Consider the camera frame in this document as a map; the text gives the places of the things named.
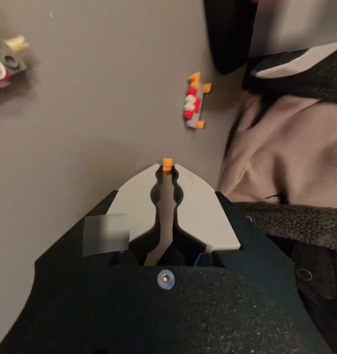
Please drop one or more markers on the orange lego piece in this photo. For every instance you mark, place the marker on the orange lego piece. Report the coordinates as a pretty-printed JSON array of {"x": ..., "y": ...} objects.
[{"x": 167, "y": 164}]

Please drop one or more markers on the yellow lego car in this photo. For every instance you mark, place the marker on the yellow lego car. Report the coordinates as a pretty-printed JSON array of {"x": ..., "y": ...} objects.
[{"x": 5, "y": 60}]

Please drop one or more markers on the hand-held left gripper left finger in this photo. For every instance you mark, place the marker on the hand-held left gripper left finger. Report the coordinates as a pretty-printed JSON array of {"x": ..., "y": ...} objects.
[{"x": 135, "y": 199}]

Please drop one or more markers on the red white lego assembly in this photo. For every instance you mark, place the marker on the red white lego assembly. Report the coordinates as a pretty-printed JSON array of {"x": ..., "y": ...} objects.
[{"x": 193, "y": 105}]

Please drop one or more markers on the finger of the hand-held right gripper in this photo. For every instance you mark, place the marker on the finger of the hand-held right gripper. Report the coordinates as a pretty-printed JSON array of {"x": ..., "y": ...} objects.
[{"x": 295, "y": 62}]

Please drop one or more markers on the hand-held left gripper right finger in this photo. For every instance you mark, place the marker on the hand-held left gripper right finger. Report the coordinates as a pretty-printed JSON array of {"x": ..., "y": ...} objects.
[{"x": 204, "y": 215}]

